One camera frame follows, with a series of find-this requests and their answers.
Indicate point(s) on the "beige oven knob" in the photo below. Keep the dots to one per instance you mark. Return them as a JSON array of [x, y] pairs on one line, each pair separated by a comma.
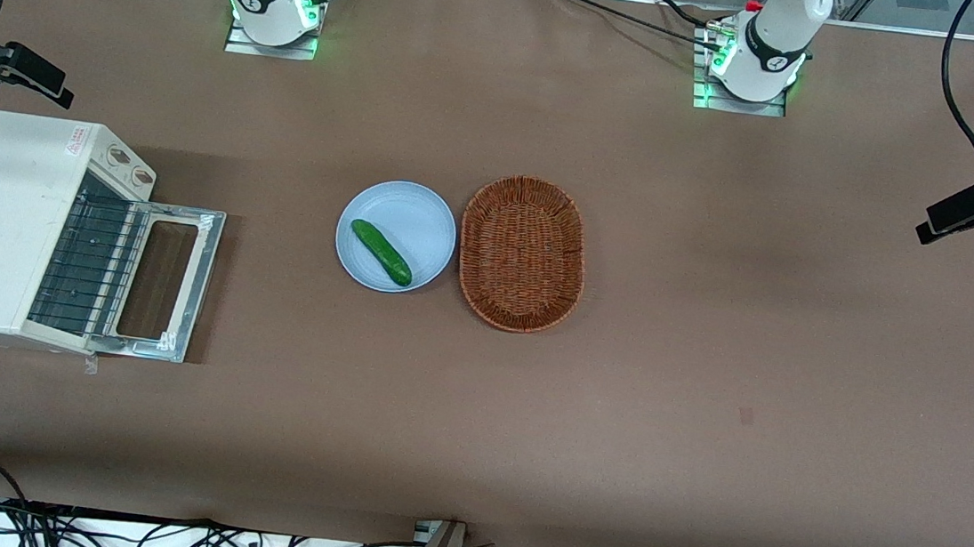
[[117, 155], [142, 176]]

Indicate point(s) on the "brown wicker basket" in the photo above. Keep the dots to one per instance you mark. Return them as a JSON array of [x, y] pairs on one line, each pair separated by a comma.
[[522, 255]]

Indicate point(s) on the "red warning sticker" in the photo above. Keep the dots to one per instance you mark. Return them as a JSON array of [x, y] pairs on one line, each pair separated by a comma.
[[77, 147]]

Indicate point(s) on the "clear tape piece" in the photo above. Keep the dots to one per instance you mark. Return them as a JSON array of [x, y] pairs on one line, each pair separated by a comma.
[[91, 365]]

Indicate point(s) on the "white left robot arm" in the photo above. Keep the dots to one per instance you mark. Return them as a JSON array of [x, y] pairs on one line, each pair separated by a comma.
[[778, 33]]

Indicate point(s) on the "brown table cover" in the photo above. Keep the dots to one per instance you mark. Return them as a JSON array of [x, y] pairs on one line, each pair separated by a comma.
[[709, 375]]

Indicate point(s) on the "light blue round plate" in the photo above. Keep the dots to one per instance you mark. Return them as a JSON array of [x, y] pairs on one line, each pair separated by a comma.
[[411, 222]]

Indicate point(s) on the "green cucumber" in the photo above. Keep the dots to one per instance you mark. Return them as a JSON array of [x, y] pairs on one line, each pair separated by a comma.
[[382, 253]]

